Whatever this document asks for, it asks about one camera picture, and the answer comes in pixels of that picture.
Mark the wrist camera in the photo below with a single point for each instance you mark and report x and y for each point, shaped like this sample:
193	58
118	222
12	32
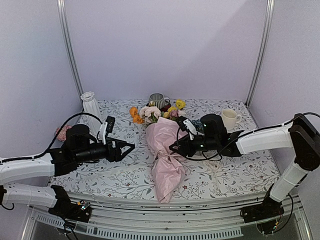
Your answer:
186	125
106	128

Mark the pink patterned ball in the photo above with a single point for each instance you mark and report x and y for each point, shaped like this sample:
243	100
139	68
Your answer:
62	133

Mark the aluminium frame post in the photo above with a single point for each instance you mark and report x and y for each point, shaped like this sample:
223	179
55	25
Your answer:
61	7
262	50

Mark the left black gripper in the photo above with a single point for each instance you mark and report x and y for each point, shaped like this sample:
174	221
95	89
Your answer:
115	155

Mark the floral patterned table mat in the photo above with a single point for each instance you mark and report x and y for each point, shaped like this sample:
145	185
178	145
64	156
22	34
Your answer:
132	177

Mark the white printed ribbon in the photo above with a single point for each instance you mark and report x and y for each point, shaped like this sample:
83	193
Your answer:
214	167

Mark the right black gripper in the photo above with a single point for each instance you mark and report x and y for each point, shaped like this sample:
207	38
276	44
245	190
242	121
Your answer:
185	145

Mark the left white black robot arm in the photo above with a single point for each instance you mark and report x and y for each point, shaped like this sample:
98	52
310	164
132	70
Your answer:
80	147

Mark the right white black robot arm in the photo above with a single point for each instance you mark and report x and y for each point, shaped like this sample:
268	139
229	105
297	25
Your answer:
297	133

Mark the aluminium front rail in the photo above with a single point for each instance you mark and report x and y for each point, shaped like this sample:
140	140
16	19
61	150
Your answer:
130	219

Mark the cream white mug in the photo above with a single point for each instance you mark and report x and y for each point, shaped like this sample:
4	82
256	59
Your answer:
230	118

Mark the dark red coaster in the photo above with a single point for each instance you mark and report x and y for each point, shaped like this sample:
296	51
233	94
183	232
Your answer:
165	108

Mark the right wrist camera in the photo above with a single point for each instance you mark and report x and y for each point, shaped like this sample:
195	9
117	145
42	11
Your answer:
186	125

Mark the left aluminium frame post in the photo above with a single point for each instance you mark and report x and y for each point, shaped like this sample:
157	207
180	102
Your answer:
61	7

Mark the right aluminium frame post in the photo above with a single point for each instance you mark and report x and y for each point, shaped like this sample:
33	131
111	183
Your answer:
262	50

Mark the mixed flower bouquet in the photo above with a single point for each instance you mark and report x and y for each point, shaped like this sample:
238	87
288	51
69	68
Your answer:
150	114

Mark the pink wrapping paper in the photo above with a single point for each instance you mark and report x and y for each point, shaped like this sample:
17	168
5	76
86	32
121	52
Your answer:
167	170

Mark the blue fabric flower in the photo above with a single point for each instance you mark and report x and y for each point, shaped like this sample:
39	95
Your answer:
198	125

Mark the striped grey mug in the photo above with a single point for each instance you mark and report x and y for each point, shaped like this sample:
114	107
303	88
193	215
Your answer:
159	100

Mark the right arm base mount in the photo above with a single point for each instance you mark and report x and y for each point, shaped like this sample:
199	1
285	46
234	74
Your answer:
261	211

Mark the white ribbed vase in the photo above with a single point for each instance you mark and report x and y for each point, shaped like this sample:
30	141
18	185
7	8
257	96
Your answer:
90	106

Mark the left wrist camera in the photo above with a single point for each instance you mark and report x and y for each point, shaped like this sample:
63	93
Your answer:
106	128

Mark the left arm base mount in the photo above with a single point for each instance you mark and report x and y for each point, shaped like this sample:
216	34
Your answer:
65	209

